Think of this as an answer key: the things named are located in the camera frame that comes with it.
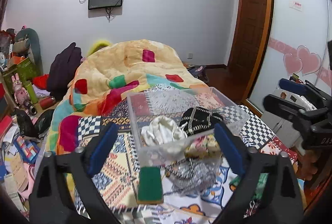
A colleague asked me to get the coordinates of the green cardboard box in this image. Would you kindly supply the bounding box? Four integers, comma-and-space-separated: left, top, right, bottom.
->
2, 58, 40, 94

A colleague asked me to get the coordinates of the white cloth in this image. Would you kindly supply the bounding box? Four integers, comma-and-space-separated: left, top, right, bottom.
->
141, 115, 187, 146

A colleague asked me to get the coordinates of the black pouch with chain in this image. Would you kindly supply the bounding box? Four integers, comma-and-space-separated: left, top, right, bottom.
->
179, 107, 223, 136

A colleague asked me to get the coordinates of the floral yellow scrunchie cloth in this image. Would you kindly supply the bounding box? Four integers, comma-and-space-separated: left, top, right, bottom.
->
184, 134, 222, 159

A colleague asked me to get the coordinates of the clear plastic storage box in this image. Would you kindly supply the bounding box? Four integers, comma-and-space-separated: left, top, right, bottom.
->
126, 86, 250, 168

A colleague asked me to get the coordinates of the green yellow scrub sponge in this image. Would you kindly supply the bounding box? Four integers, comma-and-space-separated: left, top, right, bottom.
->
137, 167, 163, 205

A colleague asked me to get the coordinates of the green cylinder bottle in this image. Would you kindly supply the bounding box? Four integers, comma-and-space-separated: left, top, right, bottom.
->
25, 80, 38, 104

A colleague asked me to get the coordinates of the dark purple jacket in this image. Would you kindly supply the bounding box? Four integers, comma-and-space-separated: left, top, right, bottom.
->
46, 42, 82, 101

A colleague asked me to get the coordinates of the red thermos bottle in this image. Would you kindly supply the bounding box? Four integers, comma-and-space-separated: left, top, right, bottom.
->
39, 96, 56, 110

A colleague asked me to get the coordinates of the colourful plush blanket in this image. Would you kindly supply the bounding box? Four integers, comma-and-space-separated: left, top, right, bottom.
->
46, 39, 206, 154

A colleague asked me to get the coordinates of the patchwork patterned tablecloth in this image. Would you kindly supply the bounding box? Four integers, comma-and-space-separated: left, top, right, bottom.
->
78, 84, 286, 223

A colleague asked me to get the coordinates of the pink bunny plush toy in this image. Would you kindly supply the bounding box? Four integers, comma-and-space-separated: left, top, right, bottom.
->
11, 73, 29, 106

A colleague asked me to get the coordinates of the brown wooden door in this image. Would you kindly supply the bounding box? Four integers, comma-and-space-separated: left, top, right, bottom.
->
228, 0, 271, 102

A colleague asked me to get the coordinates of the grey green plush toy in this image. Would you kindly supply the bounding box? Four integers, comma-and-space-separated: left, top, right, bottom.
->
13, 28, 43, 73

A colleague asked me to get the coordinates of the green knitted cloth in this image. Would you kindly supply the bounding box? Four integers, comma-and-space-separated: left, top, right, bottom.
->
229, 173, 269, 202

